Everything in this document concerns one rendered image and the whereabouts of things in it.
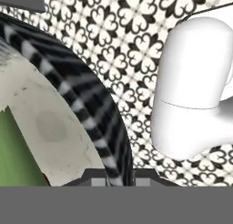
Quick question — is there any white rounded object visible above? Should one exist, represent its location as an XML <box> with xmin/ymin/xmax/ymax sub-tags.
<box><xmin>150</xmin><ymin>4</ymin><xmax>233</xmax><ymax>162</ymax></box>

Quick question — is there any black and white striped plate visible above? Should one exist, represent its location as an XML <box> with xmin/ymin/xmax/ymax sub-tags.
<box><xmin>0</xmin><ymin>12</ymin><xmax>135</xmax><ymax>188</ymax></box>

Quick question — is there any green corn cob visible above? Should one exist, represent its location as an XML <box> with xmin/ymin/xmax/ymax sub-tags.
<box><xmin>0</xmin><ymin>105</ymin><xmax>50</xmax><ymax>188</ymax></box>

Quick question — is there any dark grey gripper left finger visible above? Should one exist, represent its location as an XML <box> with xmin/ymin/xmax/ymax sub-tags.
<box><xmin>61</xmin><ymin>168</ymin><xmax>107</xmax><ymax>188</ymax></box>

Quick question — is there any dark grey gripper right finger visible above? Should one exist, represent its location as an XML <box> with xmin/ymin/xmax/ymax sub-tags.
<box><xmin>133</xmin><ymin>168</ymin><xmax>180</xmax><ymax>188</ymax></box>

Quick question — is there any dark grey block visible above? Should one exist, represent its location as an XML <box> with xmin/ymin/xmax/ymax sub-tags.
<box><xmin>0</xmin><ymin>0</ymin><xmax>47</xmax><ymax>14</ymax></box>

